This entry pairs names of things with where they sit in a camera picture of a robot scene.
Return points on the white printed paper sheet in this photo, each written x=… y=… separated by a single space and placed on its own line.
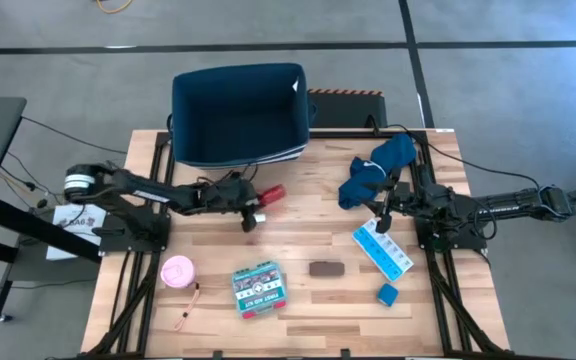
x=75 y=222

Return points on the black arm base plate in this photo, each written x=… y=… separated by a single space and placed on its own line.
x=118 y=242
x=473 y=242

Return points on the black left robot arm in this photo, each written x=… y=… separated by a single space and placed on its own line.
x=128 y=183

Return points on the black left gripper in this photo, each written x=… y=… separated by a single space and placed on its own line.
x=230 y=194

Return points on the black aluminium frame rails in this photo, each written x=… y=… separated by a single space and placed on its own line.
x=138 y=300
x=450 y=300

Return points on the teal first aid kit box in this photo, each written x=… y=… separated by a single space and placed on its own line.
x=259 y=289

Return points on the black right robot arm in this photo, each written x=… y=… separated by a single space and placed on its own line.
x=508 y=202

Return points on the pink round lidded cup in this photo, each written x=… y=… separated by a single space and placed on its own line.
x=178 y=271

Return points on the blue weekly pill organizer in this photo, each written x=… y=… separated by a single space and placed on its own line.
x=385 y=252

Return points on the navy blue fabric sling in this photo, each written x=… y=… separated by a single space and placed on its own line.
x=368 y=180

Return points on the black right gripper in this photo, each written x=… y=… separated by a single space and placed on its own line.
x=405 y=196

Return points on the brown oblong case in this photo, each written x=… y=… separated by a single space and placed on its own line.
x=326 y=269

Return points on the navy blue fabric basket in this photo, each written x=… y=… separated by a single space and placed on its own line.
x=238 y=115

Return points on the small blue cube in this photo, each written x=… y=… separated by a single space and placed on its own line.
x=387 y=294

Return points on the black box with orange stripes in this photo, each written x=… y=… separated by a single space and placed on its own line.
x=348 y=107

